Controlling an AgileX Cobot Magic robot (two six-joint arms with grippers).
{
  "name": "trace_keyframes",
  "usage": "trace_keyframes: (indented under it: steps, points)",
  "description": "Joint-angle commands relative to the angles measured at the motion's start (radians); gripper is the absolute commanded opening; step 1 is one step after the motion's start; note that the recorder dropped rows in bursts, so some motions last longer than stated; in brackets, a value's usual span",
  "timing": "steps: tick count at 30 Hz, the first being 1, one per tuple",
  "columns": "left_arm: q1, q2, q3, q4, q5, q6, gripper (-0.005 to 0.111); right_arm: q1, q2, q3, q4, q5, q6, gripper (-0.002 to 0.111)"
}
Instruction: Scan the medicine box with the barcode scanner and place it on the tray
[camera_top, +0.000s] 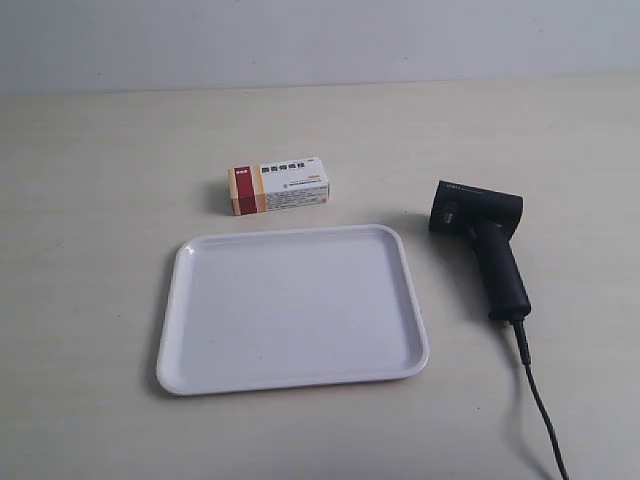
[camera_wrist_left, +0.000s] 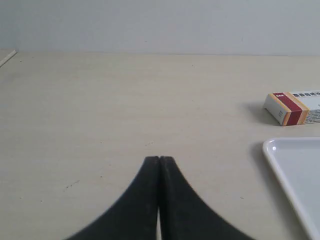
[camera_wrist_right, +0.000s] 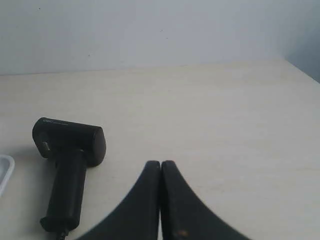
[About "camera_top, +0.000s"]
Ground black scanner cable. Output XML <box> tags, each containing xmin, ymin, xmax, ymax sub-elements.
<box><xmin>509</xmin><ymin>319</ymin><xmax>571</xmax><ymax>480</ymax></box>

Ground white plastic tray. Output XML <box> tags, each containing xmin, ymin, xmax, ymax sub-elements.
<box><xmin>155</xmin><ymin>224</ymin><xmax>429</xmax><ymax>396</ymax></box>

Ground black barcode scanner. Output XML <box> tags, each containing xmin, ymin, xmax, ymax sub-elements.
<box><xmin>429</xmin><ymin>180</ymin><xmax>531</xmax><ymax>322</ymax></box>

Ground white red medicine box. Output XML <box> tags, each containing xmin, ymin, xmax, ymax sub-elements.
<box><xmin>229</xmin><ymin>157</ymin><xmax>330</xmax><ymax>216</ymax></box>

